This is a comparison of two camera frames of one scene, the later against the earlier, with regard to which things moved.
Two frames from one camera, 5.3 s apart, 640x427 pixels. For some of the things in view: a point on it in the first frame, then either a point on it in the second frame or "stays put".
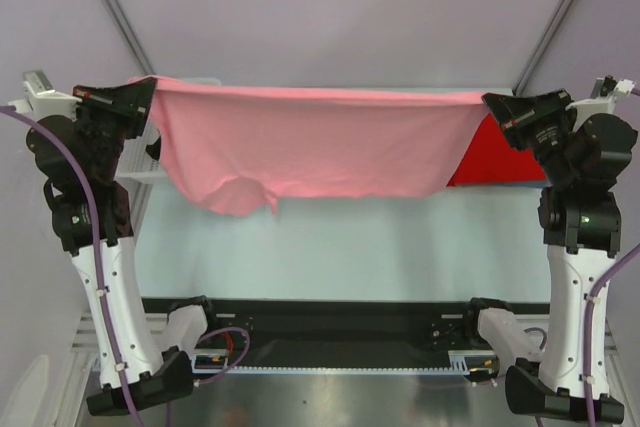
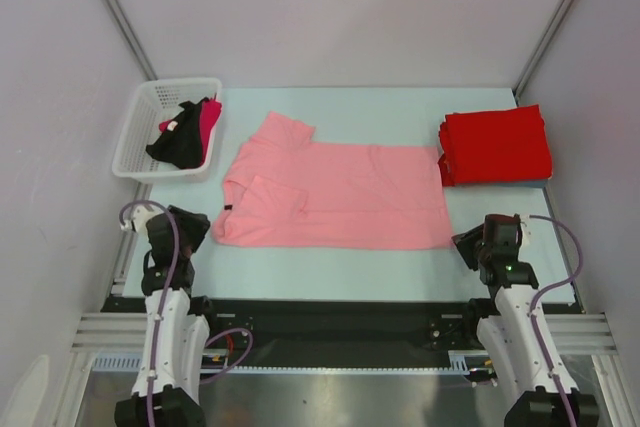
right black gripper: x=522 y=115 -> x=470 y=245
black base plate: x=348 y=331 stays put
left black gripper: x=129 y=99 -> x=196 y=224
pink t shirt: x=236 y=146 -> x=283 y=191
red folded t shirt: x=492 y=158 stays put
